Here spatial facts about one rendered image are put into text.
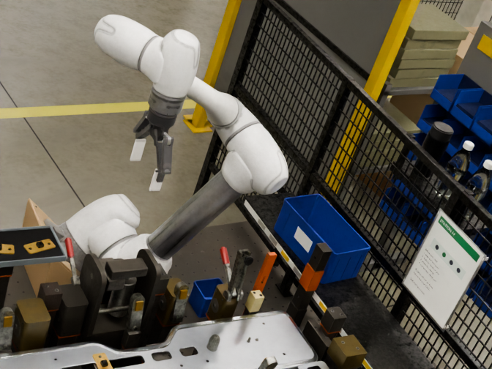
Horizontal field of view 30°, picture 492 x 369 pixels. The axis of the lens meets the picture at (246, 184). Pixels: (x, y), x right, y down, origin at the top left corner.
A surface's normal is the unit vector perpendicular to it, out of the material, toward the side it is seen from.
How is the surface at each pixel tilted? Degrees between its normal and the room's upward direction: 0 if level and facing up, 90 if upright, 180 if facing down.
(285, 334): 0
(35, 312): 0
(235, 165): 81
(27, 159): 0
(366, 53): 90
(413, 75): 90
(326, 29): 90
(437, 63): 90
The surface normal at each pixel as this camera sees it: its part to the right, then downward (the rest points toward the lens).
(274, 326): 0.29, -0.80
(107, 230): -0.06, -0.18
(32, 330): 0.46, 0.60
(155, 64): -0.52, 0.27
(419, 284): -0.84, 0.04
